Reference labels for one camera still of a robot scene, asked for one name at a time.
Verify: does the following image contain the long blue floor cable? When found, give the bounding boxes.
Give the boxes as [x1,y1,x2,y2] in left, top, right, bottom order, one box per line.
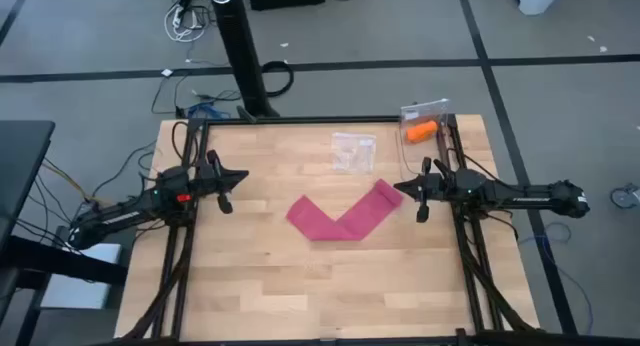
[517,220,596,337]

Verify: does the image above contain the black coiled cable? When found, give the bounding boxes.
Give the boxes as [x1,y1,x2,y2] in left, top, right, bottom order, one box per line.
[260,60,295,98]

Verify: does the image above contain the yellow cable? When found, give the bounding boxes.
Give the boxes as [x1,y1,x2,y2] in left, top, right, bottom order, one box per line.
[42,159,104,207]

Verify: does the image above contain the orange bandage roll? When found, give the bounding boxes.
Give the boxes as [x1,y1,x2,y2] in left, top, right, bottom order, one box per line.
[405,119,440,144]

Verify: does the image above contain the blue tangled cable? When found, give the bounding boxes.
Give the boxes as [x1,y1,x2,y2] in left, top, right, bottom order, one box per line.
[186,101,232,121]

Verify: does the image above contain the white box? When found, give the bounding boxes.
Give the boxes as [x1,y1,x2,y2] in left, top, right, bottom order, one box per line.
[39,243,123,311]

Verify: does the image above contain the black aluminium table frame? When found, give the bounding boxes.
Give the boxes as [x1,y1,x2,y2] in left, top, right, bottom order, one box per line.
[117,114,544,346]

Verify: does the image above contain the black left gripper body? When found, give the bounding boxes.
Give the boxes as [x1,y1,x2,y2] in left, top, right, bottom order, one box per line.
[192,149,236,216]

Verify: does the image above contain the white power strip with cables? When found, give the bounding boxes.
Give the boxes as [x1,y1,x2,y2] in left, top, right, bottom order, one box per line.
[163,2,208,44]

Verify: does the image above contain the grey caster wheel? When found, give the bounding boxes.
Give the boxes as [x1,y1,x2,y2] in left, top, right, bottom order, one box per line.
[609,182,640,210]

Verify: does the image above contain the black floor cable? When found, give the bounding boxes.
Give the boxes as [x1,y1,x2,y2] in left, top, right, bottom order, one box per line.
[151,71,244,118]

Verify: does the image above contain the black desk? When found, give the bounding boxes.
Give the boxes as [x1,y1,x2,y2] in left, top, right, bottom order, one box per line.
[0,119,129,346]

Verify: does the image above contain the clear zip bag with label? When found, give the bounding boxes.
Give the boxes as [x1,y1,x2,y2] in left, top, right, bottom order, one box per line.
[399,98,450,146]

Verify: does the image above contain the pink elastic bandage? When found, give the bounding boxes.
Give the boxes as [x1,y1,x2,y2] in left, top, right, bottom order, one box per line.
[285,178,404,243]

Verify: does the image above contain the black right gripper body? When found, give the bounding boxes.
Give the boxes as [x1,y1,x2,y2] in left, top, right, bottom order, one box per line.
[415,156,454,224]

